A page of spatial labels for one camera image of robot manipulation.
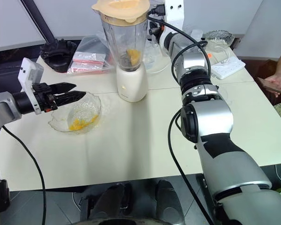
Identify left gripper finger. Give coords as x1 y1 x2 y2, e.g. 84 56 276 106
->
53 90 87 106
49 82 77 95

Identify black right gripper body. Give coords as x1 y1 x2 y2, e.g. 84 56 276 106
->
148 20 166 37

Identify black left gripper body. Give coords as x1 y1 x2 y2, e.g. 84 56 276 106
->
31 82 59 113

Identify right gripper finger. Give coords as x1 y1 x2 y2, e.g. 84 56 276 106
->
150 5 166 15

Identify clear textured glass bowl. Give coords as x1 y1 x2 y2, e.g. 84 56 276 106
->
48 91 103 136

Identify orange fruit pieces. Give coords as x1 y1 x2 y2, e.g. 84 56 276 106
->
68 114 100 132
127 48 142 68

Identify peach blender lid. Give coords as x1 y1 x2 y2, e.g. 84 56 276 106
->
91 0 151 23

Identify dark smartphone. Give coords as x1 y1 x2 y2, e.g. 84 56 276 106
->
257 77 281 95

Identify person's hand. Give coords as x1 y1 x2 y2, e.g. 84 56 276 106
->
266 74 281 98

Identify clear plastic container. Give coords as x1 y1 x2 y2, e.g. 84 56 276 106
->
144 38 172 74

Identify clear red-zip plastic bag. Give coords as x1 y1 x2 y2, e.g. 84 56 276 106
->
75 35 116 71
66 51 106 75

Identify clear blender jar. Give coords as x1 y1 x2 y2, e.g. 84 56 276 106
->
100 14 148 72

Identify metal blender blade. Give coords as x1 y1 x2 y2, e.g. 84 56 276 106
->
120 54 133 69

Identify cream blender base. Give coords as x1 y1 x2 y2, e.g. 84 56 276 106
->
116 62 149 103

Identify crinkled glass dish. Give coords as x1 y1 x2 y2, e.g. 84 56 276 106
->
202 30 235 47

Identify white appliance with orange dot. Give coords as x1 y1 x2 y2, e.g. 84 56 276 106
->
200 42 232 66

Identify black slanted pole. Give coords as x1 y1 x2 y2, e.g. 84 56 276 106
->
20 0 56 45

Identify white power strip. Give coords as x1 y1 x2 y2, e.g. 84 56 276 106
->
211 57 247 80

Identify dark rounded shape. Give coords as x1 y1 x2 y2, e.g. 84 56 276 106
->
154 179 186 225

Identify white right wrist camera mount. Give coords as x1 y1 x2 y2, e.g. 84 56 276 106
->
164 0 186 32

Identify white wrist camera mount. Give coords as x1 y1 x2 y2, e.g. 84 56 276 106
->
164 0 186 32
17 57 45 115

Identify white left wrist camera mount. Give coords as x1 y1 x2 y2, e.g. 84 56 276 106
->
17 57 45 115

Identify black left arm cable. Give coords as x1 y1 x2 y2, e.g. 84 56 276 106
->
1 125 47 225

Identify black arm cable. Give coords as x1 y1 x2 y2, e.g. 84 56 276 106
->
1 125 47 225
146 8 218 225

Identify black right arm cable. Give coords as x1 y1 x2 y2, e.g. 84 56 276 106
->
146 8 218 225

